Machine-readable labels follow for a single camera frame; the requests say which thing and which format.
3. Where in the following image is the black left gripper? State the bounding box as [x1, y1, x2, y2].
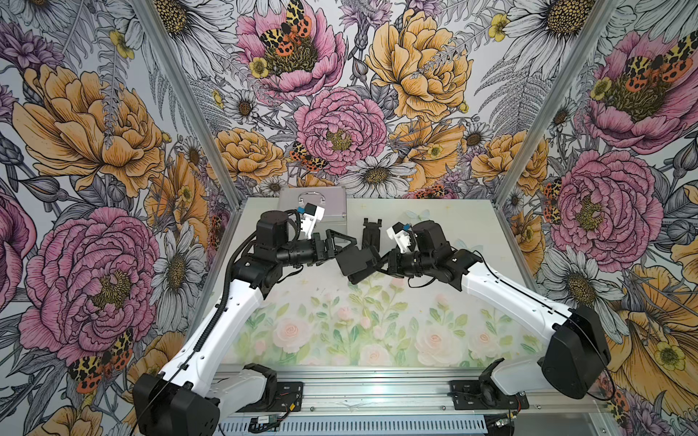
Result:
[278, 229, 358, 266]

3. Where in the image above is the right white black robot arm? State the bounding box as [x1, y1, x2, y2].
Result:
[385, 220, 611, 400]

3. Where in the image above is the aluminium right corner post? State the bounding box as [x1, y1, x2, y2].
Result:
[494, 0, 618, 209]

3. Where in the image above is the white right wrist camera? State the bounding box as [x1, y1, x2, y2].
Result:
[386, 222, 414, 254]

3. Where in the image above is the small green circuit board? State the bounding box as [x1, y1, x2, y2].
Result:
[247, 415, 280, 434]

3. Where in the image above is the aluminium front rail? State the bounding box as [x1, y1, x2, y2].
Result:
[144, 363, 606, 418]

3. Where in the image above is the aluminium left corner post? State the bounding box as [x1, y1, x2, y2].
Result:
[134, 1, 243, 212]

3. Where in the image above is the black phone stand front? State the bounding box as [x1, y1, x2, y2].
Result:
[362, 218, 382, 251]

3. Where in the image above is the aluminium corner post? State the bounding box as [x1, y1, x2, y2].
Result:
[494, 0, 618, 209]
[134, 1, 243, 212]

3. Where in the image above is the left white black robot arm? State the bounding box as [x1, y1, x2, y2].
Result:
[132, 205, 357, 435]

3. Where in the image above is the silver aluminium first aid case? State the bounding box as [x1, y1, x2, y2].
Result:
[277, 186, 347, 223]

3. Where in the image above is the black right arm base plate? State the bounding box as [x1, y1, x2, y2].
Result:
[448, 380, 529, 412]

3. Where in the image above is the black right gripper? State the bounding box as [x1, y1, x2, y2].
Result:
[372, 247, 436, 280]

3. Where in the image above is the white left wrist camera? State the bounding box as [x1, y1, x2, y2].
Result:
[296, 203, 325, 240]

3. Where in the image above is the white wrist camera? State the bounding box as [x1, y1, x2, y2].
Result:
[296, 203, 325, 240]
[386, 222, 414, 254]

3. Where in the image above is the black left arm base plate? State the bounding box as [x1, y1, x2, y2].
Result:
[239, 381, 305, 413]

